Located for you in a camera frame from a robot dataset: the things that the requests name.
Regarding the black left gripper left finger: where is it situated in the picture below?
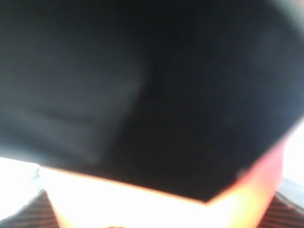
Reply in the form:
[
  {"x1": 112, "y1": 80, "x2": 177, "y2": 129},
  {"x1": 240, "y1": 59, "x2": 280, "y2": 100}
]
[{"x1": 0, "y1": 190, "x2": 58, "y2": 228}]

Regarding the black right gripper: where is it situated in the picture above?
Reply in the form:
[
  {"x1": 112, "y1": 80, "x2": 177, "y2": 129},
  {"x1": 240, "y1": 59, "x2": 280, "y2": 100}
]
[{"x1": 0, "y1": 0, "x2": 304, "y2": 202}]

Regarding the red sauce squeeze bottle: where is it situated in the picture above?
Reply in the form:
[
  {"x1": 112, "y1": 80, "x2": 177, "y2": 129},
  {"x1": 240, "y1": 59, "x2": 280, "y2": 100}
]
[{"x1": 40, "y1": 136, "x2": 288, "y2": 228}]

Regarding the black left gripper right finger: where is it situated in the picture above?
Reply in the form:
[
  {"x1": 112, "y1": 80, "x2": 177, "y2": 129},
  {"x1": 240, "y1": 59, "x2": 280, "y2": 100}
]
[{"x1": 258, "y1": 178, "x2": 304, "y2": 228}]

